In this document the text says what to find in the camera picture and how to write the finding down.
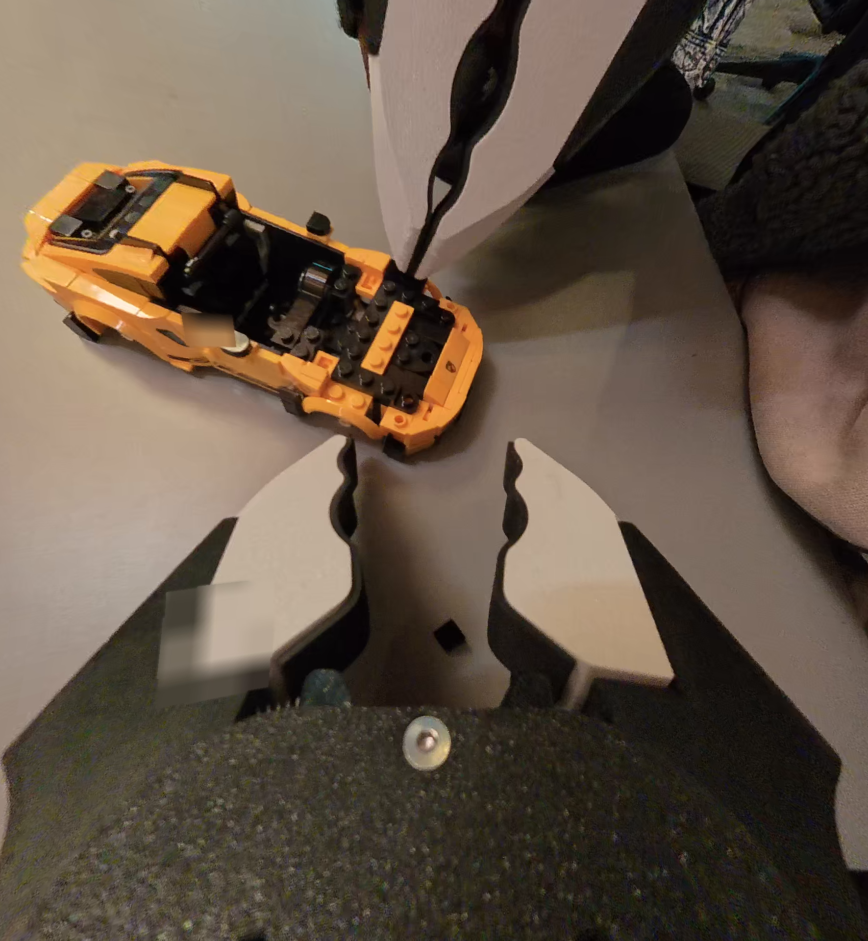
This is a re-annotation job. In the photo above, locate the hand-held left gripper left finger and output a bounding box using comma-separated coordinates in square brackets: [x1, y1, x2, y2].
[213, 434, 370, 695]

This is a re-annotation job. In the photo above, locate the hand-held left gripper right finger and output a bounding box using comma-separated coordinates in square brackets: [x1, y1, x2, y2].
[487, 437, 676, 713]

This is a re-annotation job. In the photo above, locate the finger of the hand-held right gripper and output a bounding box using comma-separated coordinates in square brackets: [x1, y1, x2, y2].
[368, 0, 512, 276]
[413, 0, 649, 282]

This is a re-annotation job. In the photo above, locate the orange lego car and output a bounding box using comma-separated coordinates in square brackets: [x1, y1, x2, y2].
[21, 160, 486, 464]

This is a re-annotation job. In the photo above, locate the black white patterned fabric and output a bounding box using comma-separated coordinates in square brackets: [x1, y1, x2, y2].
[680, 0, 754, 91]

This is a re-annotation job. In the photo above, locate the black office chair base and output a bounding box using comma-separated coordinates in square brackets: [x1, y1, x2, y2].
[713, 44, 839, 93]

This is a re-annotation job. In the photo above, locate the person's dark fleece jacket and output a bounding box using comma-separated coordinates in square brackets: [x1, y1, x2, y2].
[698, 22, 868, 284]

